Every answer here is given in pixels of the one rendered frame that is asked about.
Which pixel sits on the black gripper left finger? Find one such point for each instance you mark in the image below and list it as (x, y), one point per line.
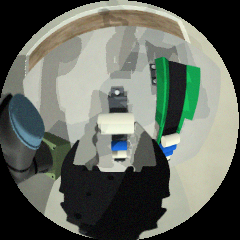
(81, 157)

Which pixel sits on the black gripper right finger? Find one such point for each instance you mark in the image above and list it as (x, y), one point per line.
(148, 157)

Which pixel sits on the grey metal tab with hex screw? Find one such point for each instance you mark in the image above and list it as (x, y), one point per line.
(117, 92)

